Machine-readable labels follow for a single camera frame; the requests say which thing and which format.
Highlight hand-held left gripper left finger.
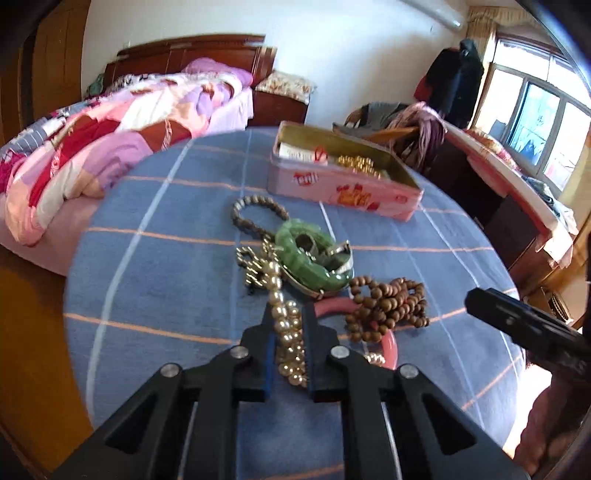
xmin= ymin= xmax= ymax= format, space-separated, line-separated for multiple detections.
xmin=48 ymin=305 xmax=279 ymax=480

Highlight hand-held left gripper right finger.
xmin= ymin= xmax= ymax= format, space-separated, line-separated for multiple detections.
xmin=302 ymin=305 xmax=532 ymax=480

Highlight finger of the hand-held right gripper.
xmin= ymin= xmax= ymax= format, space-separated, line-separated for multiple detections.
xmin=464 ymin=287 xmax=591 ymax=356

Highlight pearl necklace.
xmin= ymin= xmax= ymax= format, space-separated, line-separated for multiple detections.
xmin=262 ymin=258 xmax=311 ymax=389

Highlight pink bangle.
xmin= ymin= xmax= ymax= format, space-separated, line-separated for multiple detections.
xmin=310 ymin=298 xmax=399 ymax=371

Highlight brown wooden bead bracelet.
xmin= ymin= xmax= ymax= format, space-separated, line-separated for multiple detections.
xmin=345 ymin=275 xmax=430 ymax=343

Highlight gold chain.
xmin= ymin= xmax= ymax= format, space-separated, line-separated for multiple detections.
xmin=235 ymin=244 xmax=279 ymax=296

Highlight silver watch band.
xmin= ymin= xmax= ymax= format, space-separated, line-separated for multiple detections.
xmin=295 ymin=233 xmax=355 ymax=278

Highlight green jade bracelet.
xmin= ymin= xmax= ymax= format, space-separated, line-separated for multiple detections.
xmin=276 ymin=220 xmax=354 ymax=290

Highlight grey bead bracelet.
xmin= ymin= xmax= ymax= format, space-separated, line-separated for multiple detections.
xmin=231 ymin=195 xmax=291 ymax=241

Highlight pink tin box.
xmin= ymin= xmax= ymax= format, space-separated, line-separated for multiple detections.
xmin=267 ymin=121 xmax=424 ymax=222

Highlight gold bead jewelry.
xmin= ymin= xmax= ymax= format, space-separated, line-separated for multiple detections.
xmin=336 ymin=154 xmax=385 ymax=179

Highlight person's right hand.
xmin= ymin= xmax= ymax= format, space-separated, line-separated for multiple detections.
xmin=515 ymin=369 xmax=588 ymax=478

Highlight dark desk with pink edge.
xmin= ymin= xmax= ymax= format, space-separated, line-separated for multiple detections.
xmin=429 ymin=120 xmax=579 ymax=288

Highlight blue plaid tablecloth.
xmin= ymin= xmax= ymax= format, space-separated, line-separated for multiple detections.
xmin=64 ymin=127 xmax=528 ymax=480

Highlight pile of clothes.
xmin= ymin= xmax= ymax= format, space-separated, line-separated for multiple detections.
xmin=526 ymin=175 xmax=579 ymax=232

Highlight window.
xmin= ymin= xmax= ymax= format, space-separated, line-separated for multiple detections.
xmin=480 ymin=39 xmax=591 ymax=195

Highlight purple striped garment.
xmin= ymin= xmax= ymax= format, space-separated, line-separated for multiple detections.
xmin=388 ymin=102 xmax=447 ymax=172

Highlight wicker chair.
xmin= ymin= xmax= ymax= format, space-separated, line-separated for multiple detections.
xmin=344 ymin=104 xmax=445 ymax=158

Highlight grey garment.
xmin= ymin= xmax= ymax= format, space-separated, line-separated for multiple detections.
xmin=355 ymin=102 xmax=416 ymax=131

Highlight hanging dark coats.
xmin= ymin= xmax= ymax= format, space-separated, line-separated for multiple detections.
xmin=413 ymin=39 xmax=485 ymax=131

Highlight bed with pink sheet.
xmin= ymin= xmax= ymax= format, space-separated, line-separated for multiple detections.
xmin=0 ymin=34 xmax=279 ymax=278

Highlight dark wooden nightstand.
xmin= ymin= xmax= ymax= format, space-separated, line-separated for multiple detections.
xmin=252 ymin=88 xmax=309 ymax=128

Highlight pink patchwork quilt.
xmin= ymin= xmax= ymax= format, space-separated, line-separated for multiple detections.
xmin=0 ymin=71 xmax=254 ymax=246

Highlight floral cloth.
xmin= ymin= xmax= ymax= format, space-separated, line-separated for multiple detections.
xmin=255 ymin=71 xmax=318 ymax=105

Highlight yellow curtain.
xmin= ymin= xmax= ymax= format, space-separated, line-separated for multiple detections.
xmin=464 ymin=4 xmax=500 ymax=70

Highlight purple pillow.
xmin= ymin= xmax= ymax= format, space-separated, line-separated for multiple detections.
xmin=182 ymin=58 xmax=254 ymax=88

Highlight white air conditioner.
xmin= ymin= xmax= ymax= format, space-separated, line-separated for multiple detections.
xmin=402 ymin=0 xmax=465 ymax=29

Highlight dark wooden headboard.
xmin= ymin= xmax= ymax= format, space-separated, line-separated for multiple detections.
xmin=102 ymin=34 xmax=279 ymax=89

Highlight wooden wardrobe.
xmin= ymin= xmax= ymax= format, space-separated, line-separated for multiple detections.
xmin=0 ymin=0 xmax=91 ymax=145

